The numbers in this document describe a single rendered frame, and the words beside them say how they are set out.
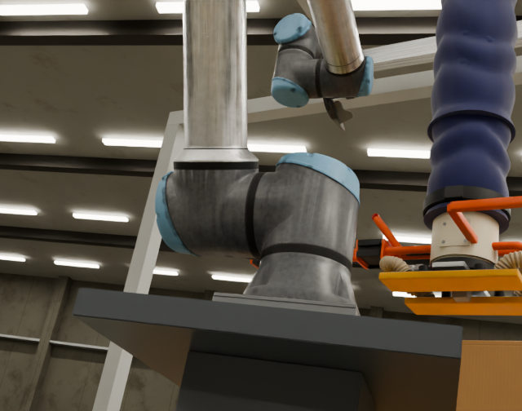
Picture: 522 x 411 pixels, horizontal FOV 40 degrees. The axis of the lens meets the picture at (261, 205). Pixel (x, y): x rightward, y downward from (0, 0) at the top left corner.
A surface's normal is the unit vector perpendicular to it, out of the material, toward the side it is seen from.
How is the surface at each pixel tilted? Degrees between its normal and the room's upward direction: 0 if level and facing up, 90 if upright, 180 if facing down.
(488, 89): 92
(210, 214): 116
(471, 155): 74
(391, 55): 90
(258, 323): 90
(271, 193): 87
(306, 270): 70
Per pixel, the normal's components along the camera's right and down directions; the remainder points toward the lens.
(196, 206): -0.39, 0.05
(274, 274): -0.42, -0.71
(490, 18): 0.12, -0.41
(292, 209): -0.41, -0.38
